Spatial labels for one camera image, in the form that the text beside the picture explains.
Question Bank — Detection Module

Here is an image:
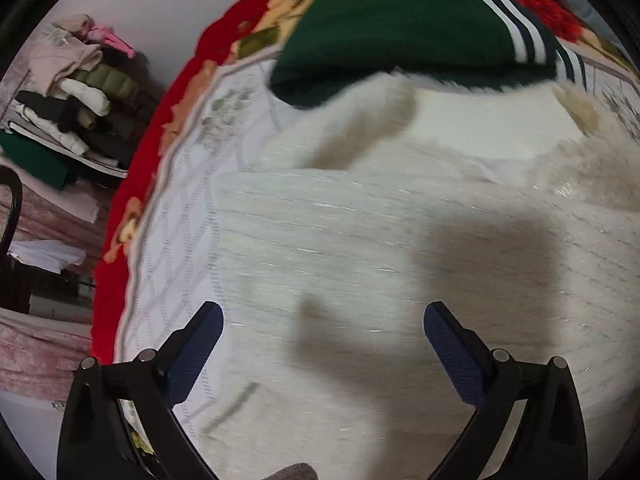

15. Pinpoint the white cloth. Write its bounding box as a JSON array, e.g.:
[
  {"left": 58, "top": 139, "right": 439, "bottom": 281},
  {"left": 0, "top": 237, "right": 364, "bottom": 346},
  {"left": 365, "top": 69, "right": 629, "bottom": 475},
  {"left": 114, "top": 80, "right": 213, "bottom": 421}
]
[{"left": 10, "top": 239, "right": 87, "bottom": 275}]

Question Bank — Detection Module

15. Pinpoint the red floral blanket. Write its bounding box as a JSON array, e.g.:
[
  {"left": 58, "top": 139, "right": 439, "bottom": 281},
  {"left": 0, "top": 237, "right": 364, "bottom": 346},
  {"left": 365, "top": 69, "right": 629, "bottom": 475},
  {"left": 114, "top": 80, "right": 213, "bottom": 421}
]
[{"left": 92, "top": 0, "right": 640, "bottom": 367}]

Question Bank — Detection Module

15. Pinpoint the pink velvet cover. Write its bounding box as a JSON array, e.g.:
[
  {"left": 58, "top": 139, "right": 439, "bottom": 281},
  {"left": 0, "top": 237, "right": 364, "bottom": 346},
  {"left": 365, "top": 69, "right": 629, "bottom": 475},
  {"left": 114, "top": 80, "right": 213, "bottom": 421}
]
[{"left": 0, "top": 55, "right": 118, "bottom": 403}]

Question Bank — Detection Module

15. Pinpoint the green sweater with striped trim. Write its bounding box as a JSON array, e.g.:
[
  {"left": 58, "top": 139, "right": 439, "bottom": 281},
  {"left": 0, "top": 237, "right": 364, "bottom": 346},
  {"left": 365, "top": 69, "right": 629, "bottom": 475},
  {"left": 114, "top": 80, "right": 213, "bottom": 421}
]
[{"left": 270, "top": 0, "right": 588, "bottom": 109}]

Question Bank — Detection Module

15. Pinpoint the black chair armrest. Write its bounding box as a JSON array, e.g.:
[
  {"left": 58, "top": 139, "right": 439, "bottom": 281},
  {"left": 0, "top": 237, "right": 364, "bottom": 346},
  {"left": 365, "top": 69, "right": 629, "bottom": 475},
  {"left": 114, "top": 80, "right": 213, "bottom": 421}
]
[{"left": 0, "top": 167, "right": 24, "bottom": 261}]

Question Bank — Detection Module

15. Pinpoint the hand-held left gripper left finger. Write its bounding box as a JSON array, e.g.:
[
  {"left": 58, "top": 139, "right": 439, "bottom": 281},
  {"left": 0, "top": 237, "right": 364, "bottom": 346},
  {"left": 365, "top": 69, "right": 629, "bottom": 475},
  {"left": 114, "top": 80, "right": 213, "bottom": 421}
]
[{"left": 57, "top": 301, "right": 224, "bottom": 480}]

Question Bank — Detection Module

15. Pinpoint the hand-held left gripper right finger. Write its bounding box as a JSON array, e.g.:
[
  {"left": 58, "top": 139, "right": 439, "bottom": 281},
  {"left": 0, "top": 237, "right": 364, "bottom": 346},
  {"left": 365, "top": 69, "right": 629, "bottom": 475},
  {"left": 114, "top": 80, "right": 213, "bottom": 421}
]
[{"left": 423, "top": 301, "right": 589, "bottom": 480}]

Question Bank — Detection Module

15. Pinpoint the brown knit cloth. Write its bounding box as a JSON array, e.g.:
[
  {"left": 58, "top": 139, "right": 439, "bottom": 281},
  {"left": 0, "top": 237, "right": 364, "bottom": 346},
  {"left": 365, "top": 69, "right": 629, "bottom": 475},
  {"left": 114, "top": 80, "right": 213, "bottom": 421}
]
[{"left": 267, "top": 462, "right": 319, "bottom": 480}]

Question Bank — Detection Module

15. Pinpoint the white fluffy garment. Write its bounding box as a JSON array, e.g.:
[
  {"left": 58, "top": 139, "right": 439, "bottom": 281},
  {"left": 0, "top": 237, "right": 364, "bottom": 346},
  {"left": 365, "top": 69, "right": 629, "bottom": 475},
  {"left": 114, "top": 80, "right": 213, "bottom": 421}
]
[{"left": 200, "top": 72, "right": 640, "bottom": 480}]

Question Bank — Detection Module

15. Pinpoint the pile of folded clothes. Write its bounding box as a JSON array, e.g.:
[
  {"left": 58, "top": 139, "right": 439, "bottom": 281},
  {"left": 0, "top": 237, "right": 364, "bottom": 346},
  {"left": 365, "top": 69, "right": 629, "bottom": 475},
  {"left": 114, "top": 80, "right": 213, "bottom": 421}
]
[{"left": 0, "top": 14, "right": 162, "bottom": 192}]

